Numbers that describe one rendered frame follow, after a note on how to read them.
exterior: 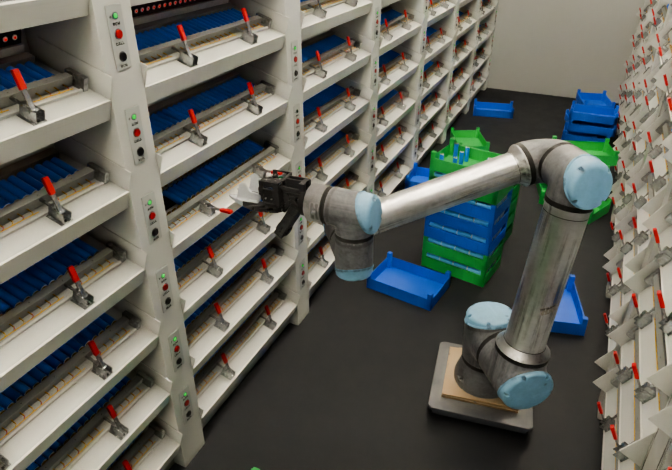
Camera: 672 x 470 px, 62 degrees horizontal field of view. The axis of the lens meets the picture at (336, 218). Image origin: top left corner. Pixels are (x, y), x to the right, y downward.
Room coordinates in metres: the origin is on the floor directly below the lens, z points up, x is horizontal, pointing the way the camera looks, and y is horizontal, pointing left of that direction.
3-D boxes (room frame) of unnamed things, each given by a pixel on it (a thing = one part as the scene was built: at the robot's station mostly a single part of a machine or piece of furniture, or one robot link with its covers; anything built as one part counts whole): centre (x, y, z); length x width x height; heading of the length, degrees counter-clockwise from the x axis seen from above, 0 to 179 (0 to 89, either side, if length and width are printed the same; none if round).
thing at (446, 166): (2.13, -0.57, 0.52); 0.30 x 0.20 x 0.08; 55
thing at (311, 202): (1.15, 0.04, 0.84); 0.10 x 0.05 x 0.09; 156
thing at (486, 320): (1.35, -0.48, 0.26); 0.17 x 0.15 x 0.18; 12
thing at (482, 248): (2.13, -0.57, 0.20); 0.30 x 0.20 x 0.08; 55
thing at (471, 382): (1.36, -0.49, 0.13); 0.19 x 0.19 x 0.10
